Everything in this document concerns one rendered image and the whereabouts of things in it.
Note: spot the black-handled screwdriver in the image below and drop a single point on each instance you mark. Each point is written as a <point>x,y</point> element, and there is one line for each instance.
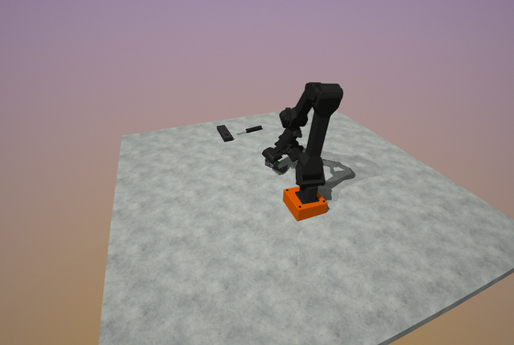
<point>251,129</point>

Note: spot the black rectangular bar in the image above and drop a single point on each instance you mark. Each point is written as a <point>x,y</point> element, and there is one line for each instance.
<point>225,134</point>

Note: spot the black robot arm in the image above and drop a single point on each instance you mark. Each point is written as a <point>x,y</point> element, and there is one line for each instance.
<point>325,98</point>

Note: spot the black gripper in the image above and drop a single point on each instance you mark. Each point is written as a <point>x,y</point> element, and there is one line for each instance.
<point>275,154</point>

